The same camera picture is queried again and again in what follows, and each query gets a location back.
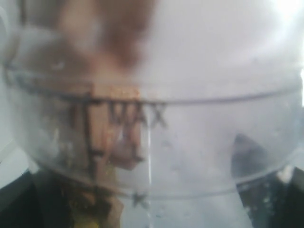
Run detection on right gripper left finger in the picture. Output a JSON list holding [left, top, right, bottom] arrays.
[[0, 171, 71, 228]]

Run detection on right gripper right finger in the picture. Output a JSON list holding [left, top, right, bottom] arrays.
[[231, 134, 304, 228]]

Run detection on clear graduated shaker cup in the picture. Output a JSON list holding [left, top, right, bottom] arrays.
[[7, 88, 303, 228]]

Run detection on wooden block pieces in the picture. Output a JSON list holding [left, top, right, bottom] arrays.
[[56, 0, 156, 228]]

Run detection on clear dome shaker lid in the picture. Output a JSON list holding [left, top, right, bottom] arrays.
[[0, 0, 304, 101]]

